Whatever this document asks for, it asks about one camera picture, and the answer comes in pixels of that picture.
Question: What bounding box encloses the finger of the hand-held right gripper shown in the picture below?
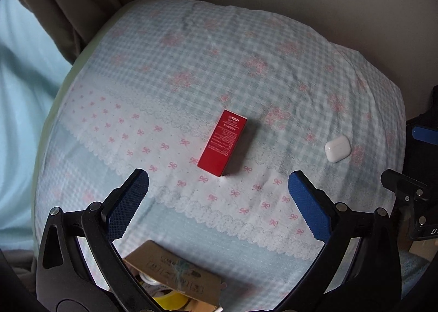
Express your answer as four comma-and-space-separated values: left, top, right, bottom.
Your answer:
381, 169, 432, 200
407, 111, 438, 144

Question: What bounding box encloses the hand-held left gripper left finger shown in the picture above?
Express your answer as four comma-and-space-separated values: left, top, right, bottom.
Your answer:
36, 168, 161, 312

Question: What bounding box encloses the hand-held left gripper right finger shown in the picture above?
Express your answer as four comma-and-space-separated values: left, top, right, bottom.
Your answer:
276, 170, 402, 312

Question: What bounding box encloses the cardboard box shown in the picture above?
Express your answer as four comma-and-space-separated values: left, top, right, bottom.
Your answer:
122, 239, 229, 312

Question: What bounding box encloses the red carton box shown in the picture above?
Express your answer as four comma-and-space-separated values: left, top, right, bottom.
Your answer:
197, 109, 249, 179

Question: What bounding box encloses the light blue towel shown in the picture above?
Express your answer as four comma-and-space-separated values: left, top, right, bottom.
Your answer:
398, 250, 432, 299

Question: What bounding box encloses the white earbuds case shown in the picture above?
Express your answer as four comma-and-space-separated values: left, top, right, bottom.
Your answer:
324, 136, 350, 163

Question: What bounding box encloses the light blue hanging cloth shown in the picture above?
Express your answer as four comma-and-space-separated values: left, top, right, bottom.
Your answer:
0, 0, 74, 255

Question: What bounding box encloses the checked bow-print bed sheet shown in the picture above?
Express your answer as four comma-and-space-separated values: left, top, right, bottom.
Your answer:
35, 0, 407, 312

